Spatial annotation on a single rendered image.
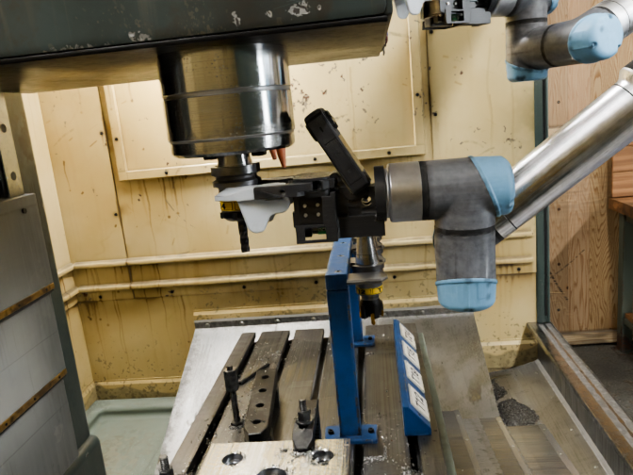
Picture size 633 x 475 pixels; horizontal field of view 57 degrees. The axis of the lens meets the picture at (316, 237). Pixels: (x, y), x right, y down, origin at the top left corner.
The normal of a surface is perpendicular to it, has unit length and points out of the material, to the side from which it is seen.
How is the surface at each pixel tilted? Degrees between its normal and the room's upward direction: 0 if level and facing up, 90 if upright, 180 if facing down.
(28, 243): 90
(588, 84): 89
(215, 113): 90
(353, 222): 90
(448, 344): 24
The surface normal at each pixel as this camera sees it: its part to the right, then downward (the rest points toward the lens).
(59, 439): 0.99, -0.07
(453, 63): -0.09, 0.22
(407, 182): -0.12, -0.26
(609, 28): 0.40, 0.16
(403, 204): -0.07, 0.48
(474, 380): -0.13, -0.80
